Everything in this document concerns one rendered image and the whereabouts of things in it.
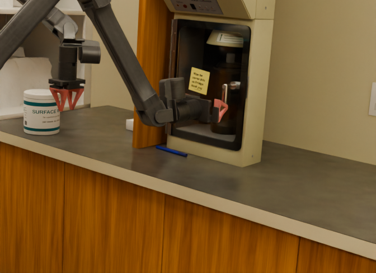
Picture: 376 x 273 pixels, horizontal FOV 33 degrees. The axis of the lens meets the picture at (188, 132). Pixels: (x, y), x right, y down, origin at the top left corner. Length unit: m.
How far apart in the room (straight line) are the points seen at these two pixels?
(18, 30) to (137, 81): 0.34
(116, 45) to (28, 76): 1.35
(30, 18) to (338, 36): 1.14
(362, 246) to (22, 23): 0.97
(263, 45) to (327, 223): 0.66
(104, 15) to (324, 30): 0.94
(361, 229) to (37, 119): 1.23
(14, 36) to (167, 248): 0.79
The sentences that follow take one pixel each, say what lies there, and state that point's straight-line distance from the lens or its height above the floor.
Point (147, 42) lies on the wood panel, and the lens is 2.15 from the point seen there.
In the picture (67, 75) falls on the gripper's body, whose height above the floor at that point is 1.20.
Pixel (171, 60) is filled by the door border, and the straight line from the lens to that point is 2.16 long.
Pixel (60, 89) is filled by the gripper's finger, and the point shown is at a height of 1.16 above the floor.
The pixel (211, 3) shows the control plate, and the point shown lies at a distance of 1.99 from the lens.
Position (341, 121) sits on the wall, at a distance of 2.33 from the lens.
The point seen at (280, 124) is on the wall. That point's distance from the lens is 2.45.
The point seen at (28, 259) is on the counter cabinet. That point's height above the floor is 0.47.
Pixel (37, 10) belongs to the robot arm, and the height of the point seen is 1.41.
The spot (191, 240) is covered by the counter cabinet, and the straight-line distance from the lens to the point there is 1.88.
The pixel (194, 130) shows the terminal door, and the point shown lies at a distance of 2.12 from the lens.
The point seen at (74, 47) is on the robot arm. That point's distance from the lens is 2.00.
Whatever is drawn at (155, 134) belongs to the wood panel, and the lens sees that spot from 2.25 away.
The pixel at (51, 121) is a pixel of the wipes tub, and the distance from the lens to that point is 2.34.
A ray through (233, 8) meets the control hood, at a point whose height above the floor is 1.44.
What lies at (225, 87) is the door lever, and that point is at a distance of 1.97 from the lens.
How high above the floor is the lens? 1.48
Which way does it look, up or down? 13 degrees down
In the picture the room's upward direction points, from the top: 4 degrees clockwise
